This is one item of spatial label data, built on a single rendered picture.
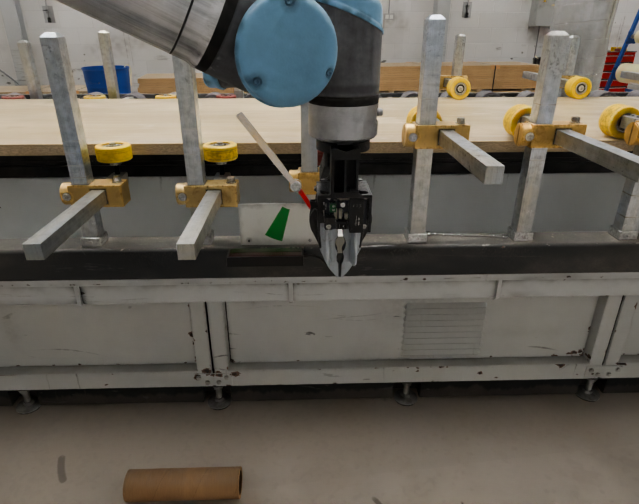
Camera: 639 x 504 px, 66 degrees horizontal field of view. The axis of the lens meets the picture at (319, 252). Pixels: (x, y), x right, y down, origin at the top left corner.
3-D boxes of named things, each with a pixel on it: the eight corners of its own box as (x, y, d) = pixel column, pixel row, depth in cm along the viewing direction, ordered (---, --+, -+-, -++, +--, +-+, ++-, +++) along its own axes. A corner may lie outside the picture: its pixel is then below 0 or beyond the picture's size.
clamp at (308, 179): (350, 194, 108) (350, 172, 106) (289, 195, 108) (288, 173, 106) (348, 187, 113) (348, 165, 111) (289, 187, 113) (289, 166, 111)
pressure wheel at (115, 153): (144, 189, 120) (136, 142, 115) (113, 197, 114) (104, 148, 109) (126, 183, 124) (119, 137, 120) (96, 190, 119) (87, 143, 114)
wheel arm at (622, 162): (657, 183, 79) (664, 161, 77) (635, 183, 79) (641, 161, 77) (527, 125, 124) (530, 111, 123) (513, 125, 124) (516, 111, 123)
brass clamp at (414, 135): (468, 149, 104) (471, 125, 102) (405, 150, 104) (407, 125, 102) (460, 143, 110) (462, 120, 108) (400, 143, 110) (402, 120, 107)
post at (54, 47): (103, 258, 114) (56, 32, 94) (87, 258, 114) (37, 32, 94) (108, 252, 117) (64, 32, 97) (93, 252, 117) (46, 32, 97)
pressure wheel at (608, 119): (603, 129, 122) (626, 145, 124) (626, 100, 119) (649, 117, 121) (590, 124, 127) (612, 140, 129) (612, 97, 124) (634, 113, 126)
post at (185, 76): (211, 261, 115) (188, 38, 95) (196, 261, 115) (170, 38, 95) (213, 255, 118) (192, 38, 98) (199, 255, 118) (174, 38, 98)
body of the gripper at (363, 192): (315, 237, 65) (314, 147, 60) (313, 215, 73) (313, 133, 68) (372, 237, 65) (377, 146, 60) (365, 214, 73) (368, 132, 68)
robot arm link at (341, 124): (307, 97, 66) (378, 97, 67) (308, 133, 68) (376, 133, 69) (308, 107, 58) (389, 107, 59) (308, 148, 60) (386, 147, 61)
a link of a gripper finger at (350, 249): (341, 291, 70) (343, 232, 66) (339, 272, 76) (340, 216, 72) (363, 291, 70) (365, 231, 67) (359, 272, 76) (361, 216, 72)
